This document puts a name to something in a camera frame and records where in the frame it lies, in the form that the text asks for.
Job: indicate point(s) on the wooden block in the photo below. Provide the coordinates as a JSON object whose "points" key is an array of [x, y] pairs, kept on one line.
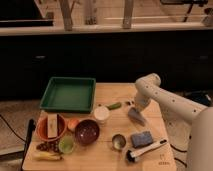
{"points": [[52, 128]]}

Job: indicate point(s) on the white dish brush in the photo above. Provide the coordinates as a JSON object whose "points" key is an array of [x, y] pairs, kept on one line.
{"points": [[132, 156]]}

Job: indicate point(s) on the metal spoon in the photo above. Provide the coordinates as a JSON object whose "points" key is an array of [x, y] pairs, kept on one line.
{"points": [[129, 103]]}

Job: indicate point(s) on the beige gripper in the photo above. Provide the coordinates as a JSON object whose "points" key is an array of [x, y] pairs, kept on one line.
{"points": [[140, 104]]}

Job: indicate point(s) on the green vegetable piece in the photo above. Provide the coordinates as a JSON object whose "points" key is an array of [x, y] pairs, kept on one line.
{"points": [[114, 106]]}

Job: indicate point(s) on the dark grapes bunch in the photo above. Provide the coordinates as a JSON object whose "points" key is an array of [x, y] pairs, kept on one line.
{"points": [[48, 146]]}

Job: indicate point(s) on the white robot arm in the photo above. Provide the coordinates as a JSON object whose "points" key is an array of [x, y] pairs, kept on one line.
{"points": [[200, 117]]}

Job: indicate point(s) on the grey towel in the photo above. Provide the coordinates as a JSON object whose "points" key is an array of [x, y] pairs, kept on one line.
{"points": [[134, 114]]}

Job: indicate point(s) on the blue sponge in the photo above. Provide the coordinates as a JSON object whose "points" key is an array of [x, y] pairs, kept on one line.
{"points": [[141, 139]]}

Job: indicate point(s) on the white paper cup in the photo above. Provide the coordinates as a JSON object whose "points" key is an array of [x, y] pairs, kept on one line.
{"points": [[101, 114]]}

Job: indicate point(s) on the yellow banana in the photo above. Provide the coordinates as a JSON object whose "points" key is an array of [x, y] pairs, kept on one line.
{"points": [[46, 156]]}

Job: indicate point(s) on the green plastic tray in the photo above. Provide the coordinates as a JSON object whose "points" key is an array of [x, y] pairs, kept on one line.
{"points": [[69, 94]]}

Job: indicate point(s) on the small green cup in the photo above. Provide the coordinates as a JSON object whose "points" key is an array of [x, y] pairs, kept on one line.
{"points": [[66, 144]]}

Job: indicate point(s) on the orange bowl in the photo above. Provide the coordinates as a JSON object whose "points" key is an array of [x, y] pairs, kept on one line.
{"points": [[41, 128]]}

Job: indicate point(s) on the small metal cup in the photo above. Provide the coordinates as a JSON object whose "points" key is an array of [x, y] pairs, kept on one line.
{"points": [[118, 141]]}

